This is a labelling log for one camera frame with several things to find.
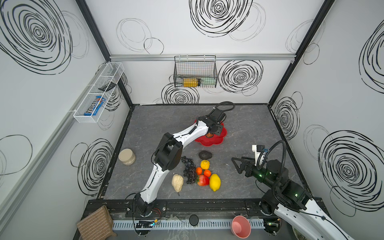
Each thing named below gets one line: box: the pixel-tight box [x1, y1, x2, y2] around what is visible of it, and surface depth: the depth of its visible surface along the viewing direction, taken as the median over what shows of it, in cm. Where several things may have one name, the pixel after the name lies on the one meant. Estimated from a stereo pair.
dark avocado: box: [198, 150, 213, 160], surface depth 90 cm
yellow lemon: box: [209, 173, 222, 192], surface depth 80 cm
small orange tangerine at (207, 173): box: [204, 169, 212, 177], surface depth 84 cm
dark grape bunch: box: [181, 156, 197, 185], surface depth 84 cm
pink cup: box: [231, 215, 252, 239], surface depth 69 cm
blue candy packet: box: [83, 96, 106, 116], surface depth 72 cm
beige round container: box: [118, 148, 136, 166], surface depth 87 cm
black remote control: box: [98, 82, 117, 92], surface depth 82 cm
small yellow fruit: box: [200, 159, 211, 170], surface depth 86 cm
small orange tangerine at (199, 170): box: [195, 167, 203, 176], surface depth 84 cm
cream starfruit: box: [171, 174, 184, 193], surface depth 79 cm
